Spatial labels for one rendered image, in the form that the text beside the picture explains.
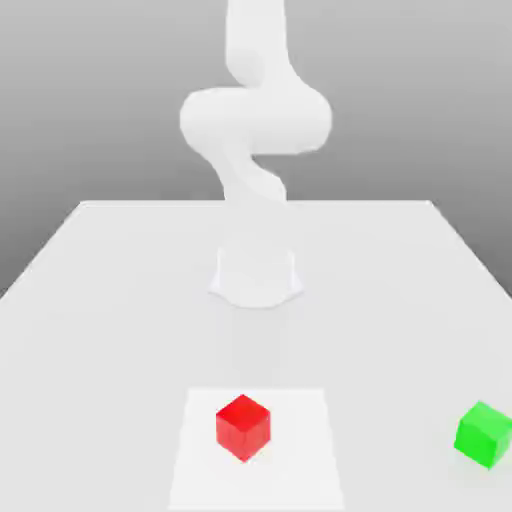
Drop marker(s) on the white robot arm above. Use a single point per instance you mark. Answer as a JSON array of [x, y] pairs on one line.
[[256, 120]]

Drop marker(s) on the small green cube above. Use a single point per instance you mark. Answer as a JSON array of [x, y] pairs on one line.
[[484, 436]]

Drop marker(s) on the small red cube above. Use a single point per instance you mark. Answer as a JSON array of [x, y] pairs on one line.
[[242, 428]]

